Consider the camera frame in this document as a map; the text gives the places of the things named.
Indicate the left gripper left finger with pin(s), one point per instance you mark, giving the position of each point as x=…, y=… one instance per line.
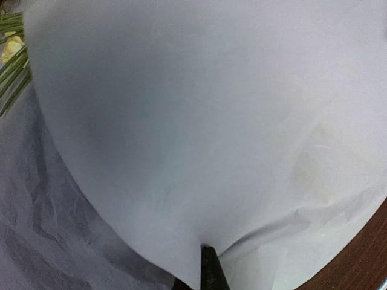
x=179, y=285

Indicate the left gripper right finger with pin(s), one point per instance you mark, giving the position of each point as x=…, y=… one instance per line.
x=212, y=274

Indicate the white wrapping paper sheet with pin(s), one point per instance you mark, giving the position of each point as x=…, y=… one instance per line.
x=153, y=128

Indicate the yellow fake flower bunch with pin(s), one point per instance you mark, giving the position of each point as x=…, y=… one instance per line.
x=15, y=63

